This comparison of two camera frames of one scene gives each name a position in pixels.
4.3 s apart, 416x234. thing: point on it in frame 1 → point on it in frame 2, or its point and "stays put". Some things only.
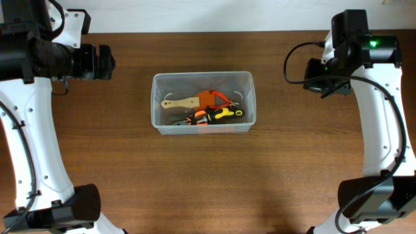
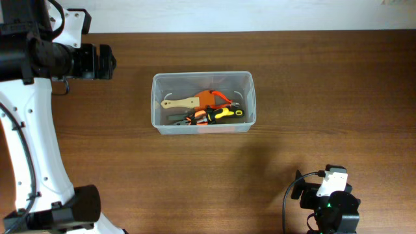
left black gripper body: (90, 62) stays put
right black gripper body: (314, 77) → (305, 190)
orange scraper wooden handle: (203, 100) stays put
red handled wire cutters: (231, 103) stays put
